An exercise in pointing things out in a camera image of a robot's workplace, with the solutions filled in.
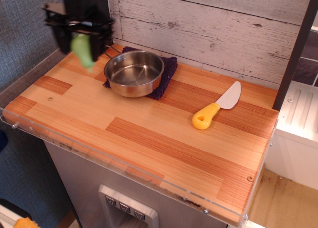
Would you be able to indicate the orange object bottom left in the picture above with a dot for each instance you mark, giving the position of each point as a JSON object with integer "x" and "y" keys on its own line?
{"x": 25, "y": 223}

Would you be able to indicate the green toy pear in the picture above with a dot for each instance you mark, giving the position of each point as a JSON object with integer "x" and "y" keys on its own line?
{"x": 81, "y": 47}

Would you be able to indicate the yellow handled toy knife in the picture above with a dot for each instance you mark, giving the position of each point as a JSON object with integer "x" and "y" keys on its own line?
{"x": 202, "y": 119}

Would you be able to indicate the white toy sink unit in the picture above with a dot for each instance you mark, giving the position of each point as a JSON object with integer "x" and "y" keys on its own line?
{"x": 293, "y": 151}

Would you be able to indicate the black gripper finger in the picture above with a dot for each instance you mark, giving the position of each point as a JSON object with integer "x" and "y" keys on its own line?
{"x": 97, "y": 42}
{"x": 63, "y": 36}

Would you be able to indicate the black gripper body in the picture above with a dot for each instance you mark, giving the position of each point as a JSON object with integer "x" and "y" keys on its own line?
{"x": 83, "y": 16}

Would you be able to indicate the clear acrylic edge guard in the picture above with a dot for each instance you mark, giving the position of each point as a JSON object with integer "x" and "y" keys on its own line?
{"x": 176, "y": 159}

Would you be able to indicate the dark right frame post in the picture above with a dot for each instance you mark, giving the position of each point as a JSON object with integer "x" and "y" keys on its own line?
{"x": 296, "y": 53}

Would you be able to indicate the stainless steel pan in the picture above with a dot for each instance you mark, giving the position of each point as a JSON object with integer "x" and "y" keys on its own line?
{"x": 134, "y": 74}

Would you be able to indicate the purple knitted cloth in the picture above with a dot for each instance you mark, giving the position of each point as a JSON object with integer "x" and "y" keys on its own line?
{"x": 166, "y": 76}

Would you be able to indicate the silver toy fridge cabinet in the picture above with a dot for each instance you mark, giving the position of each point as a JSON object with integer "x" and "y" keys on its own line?
{"x": 105, "y": 196}

